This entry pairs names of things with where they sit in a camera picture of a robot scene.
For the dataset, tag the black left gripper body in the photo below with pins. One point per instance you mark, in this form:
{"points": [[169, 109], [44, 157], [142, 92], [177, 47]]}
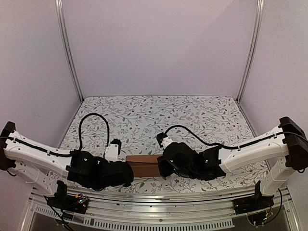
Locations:
{"points": [[99, 187]]}

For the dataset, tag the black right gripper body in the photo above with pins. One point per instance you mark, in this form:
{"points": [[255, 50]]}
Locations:
{"points": [[162, 169]]}

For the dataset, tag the brown cardboard paper box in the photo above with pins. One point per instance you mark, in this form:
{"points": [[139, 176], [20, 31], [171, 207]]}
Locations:
{"points": [[144, 166]]}

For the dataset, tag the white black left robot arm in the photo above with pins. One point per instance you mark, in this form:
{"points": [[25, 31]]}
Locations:
{"points": [[29, 160]]}

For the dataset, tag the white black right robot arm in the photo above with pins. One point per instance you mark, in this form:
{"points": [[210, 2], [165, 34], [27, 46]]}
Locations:
{"points": [[287, 142]]}

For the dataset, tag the floral patterned table mat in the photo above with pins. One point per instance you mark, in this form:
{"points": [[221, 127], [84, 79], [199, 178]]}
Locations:
{"points": [[136, 121]]}

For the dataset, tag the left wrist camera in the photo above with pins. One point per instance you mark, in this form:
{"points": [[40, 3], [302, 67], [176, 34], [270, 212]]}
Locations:
{"points": [[112, 151]]}

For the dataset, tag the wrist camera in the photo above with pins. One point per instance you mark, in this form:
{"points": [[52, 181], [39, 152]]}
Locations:
{"points": [[163, 140], [112, 151]]}

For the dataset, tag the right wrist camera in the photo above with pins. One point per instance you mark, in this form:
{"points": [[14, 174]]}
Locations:
{"points": [[163, 140]]}

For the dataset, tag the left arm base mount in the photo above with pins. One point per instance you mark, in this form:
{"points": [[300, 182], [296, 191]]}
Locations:
{"points": [[73, 203]]}

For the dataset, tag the aluminium front rail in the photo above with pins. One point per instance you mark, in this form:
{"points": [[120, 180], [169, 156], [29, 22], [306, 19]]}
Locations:
{"points": [[206, 211]]}

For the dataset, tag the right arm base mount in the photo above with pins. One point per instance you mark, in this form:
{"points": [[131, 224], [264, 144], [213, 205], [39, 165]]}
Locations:
{"points": [[255, 202]]}

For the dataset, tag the right aluminium frame post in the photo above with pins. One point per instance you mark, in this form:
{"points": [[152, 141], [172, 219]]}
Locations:
{"points": [[252, 50]]}

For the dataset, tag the aluminium frame post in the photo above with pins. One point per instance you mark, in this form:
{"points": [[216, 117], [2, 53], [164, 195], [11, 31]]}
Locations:
{"points": [[67, 49], [252, 50]]}

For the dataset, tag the left aluminium frame post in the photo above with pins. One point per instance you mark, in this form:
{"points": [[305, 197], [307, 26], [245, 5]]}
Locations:
{"points": [[67, 49]]}

